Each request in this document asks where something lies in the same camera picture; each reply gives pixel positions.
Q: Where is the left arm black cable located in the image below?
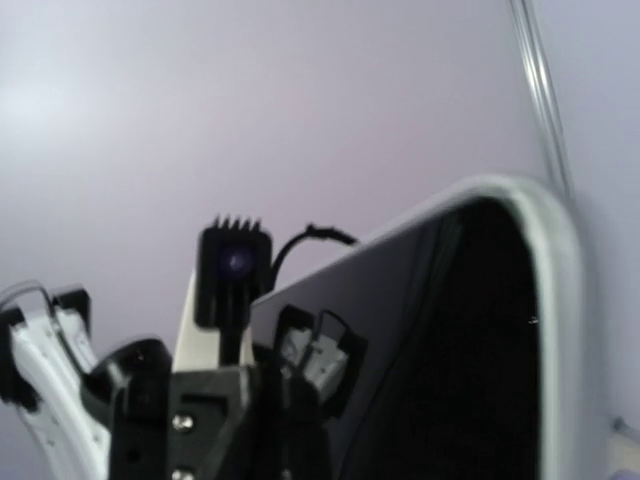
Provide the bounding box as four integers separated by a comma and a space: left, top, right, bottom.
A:
269, 223, 361, 291

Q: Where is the white-edged black smartphone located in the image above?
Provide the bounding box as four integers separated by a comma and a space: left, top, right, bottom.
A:
253, 176, 602, 479

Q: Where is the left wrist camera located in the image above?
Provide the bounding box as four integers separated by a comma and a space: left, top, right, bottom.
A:
172, 216, 272, 373

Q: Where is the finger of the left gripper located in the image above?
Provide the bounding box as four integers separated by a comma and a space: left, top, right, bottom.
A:
1, 281, 111, 480

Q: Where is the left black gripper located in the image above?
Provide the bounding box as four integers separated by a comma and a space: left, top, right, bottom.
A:
82, 320, 368, 479

